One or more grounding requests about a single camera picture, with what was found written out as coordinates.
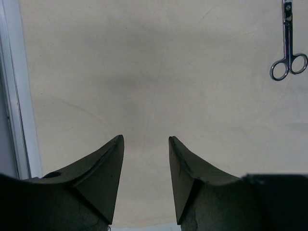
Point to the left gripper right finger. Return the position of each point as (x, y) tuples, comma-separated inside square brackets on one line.
[(209, 199)]

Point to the aluminium right side rail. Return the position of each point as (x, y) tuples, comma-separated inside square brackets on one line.
[(15, 80)]

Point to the small steel scissors left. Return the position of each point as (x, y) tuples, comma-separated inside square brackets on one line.
[(289, 57)]

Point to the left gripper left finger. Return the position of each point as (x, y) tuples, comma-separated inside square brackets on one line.
[(78, 197)]

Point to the beige cloth mat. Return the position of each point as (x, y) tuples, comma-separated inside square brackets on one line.
[(151, 69)]

